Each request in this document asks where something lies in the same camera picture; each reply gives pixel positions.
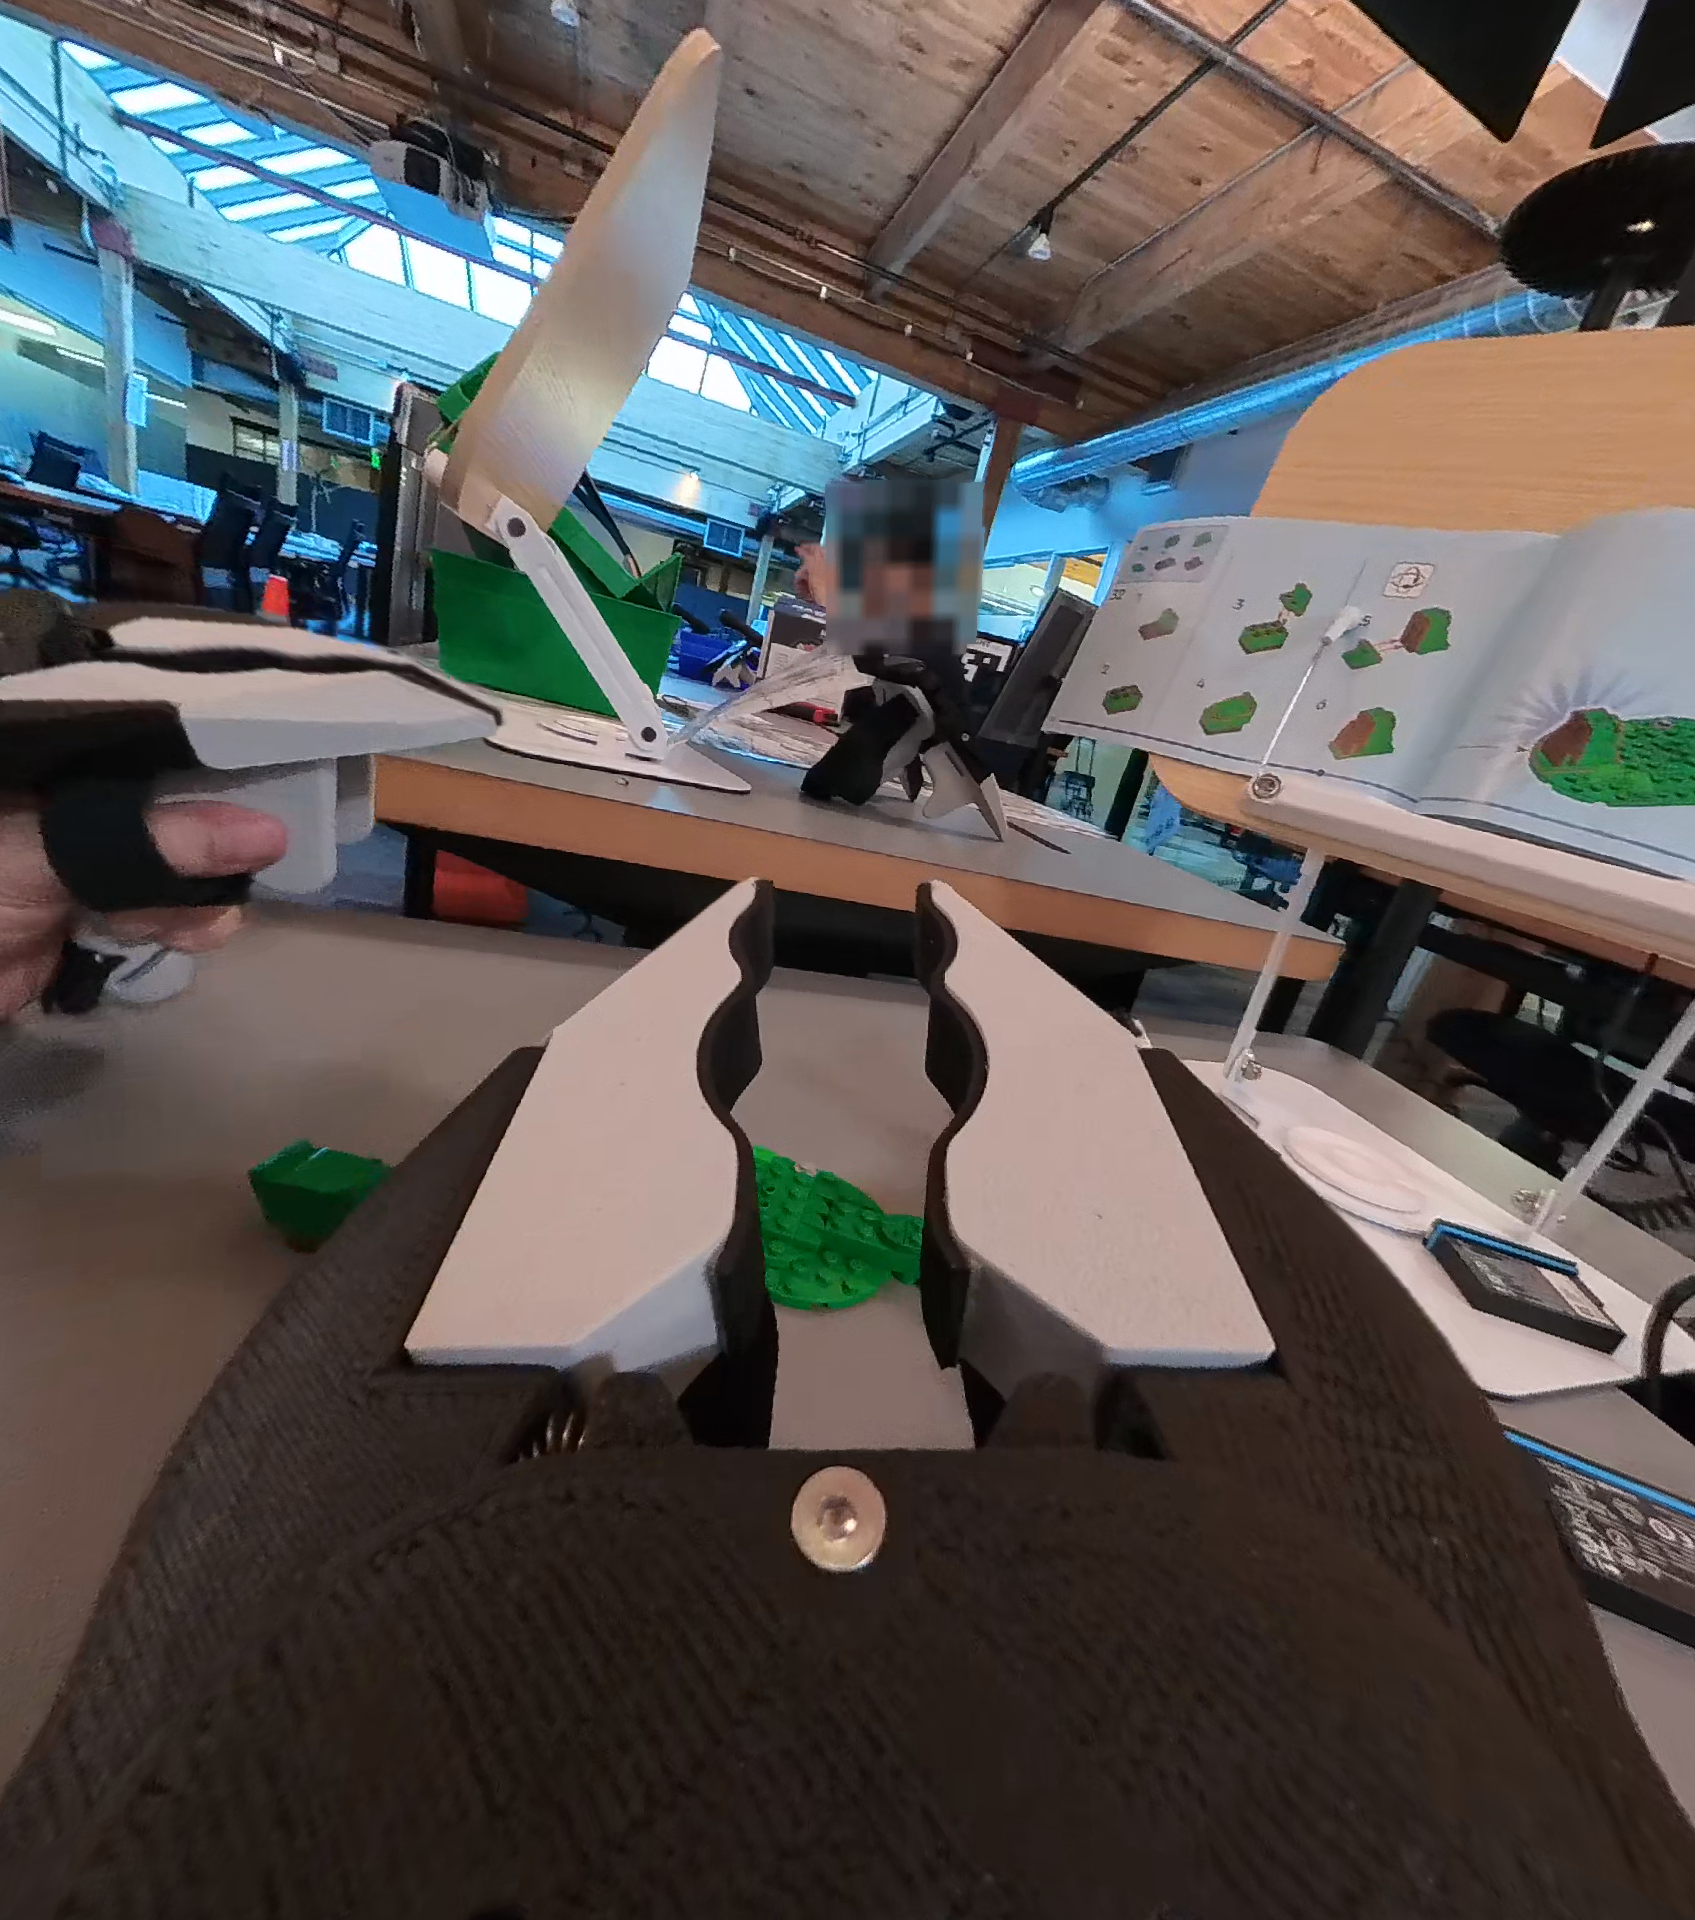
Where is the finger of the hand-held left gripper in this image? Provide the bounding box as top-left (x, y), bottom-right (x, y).
top-left (0, 657), bottom-right (502, 774)
top-left (94, 615), bottom-right (504, 710)

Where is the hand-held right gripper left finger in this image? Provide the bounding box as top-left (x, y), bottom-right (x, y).
top-left (404, 879), bottom-right (779, 1444)

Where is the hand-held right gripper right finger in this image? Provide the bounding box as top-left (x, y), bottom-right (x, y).
top-left (915, 879), bottom-right (1279, 1415)

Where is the green round brick plate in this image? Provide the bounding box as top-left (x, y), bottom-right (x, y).
top-left (748, 1145), bottom-right (928, 1310)

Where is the green lego brick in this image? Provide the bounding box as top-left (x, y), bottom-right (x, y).
top-left (248, 1138), bottom-right (397, 1254)

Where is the lego instruction booklet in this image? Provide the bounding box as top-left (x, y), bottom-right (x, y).
top-left (1040, 508), bottom-right (1695, 905)

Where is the green plastic bin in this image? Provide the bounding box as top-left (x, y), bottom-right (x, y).
top-left (428, 356), bottom-right (687, 719)

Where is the white book stand wooden board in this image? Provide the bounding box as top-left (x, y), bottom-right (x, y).
top-left (1152, 319), bottom-right (1695, 1404)
top-left (421, 27), bottom-right (755, 796)

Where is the spare hand-held gripper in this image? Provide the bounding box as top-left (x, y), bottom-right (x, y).
top-left (799, 661), bottom-right (1014, 844)

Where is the black computer monitor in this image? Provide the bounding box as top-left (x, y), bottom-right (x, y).
top-left (976, 589), bottom-right (1102, 756)

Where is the black battery blue edge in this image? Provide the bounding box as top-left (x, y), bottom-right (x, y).
top-left (1504, 1424), bottom-right (1695, 1690)

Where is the black round disc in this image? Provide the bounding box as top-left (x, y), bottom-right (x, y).
top-left (1497, 141), bottom-right (1695, 297)

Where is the black studio light panel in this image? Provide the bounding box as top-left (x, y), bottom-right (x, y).
top-left (1348, 0), bottom-right (1695, 148)

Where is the black camera battery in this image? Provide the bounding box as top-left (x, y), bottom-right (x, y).
top-left (1424, 1219), bottom-right (1631, 1354)

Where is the silver ventilation duct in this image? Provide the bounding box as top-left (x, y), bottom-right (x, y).
top-left (1009, 284), bottom-right (1591, 499)

